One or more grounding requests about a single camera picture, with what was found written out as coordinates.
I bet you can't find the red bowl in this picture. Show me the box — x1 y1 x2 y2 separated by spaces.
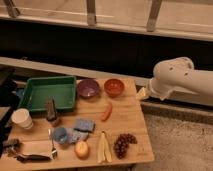
104 79 125 97

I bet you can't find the brown brush block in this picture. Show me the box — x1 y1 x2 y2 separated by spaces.
45 98 60 127

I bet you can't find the purple bowl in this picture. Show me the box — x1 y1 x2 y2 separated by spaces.
77 79 100 98

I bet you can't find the peach apple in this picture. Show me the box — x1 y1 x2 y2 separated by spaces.
74 141 90 159

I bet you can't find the bunch of dark grapes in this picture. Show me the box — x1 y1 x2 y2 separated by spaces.
113 133 137 159

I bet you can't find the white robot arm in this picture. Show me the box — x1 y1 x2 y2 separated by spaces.
136 57 213 100

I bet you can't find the white paper cup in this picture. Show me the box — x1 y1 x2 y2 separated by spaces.
11 108 33 129

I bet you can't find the small blue cup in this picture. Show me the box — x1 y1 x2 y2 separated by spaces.
53 127 68 144

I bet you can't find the blue grey cloth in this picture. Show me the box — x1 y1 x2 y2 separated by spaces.
66 128 89 144

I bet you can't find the green plastic tray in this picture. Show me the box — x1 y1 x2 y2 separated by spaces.
19 76 76 112

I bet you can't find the black handled tool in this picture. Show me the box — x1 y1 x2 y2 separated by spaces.
16 154 51 163

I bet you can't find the yellow banana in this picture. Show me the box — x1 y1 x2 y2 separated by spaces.
97 132 112 163

